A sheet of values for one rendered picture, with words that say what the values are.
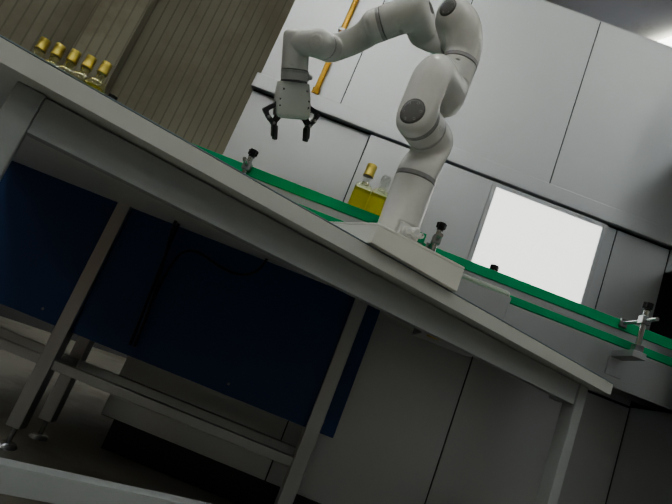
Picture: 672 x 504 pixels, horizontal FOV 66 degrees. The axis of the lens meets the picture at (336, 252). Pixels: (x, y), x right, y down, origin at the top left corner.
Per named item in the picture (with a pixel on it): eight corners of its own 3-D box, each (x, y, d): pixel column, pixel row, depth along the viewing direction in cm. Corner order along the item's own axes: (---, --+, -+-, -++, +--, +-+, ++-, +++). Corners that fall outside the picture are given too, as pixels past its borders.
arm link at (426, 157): (441, 194, 122) (463, 132, 124) (421, 170, 111) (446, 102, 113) (405, 187, 127) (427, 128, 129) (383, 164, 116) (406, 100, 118)
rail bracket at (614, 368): (615, 379, 157) (634, 309, 162) (651, 381, 141) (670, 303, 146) (600, 373, 158) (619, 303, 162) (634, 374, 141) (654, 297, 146)
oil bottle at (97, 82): (80, 141, 173) (118, 70, 179) (72, 134, 167) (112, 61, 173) (64, 135, 173) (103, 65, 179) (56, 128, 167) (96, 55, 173)
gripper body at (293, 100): (307, 79, 151) (304, 119, 153) (272, 75, 147) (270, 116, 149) (315, 79, 144) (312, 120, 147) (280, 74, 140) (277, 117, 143)
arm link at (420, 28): (383, 51, 128) (400, 84, 141) (471, 21, 120) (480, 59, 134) (376, -2, 133) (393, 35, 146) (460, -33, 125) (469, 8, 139)
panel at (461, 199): (578, 315, 180) (603, 227, 188) (582, 314, 178) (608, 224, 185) (336, 220, 184) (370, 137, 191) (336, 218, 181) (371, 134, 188)
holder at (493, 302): (469, 332, 157) (477, 308, 158) (502, 326, 130) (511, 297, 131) (416, 311, 157) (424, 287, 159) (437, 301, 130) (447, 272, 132)
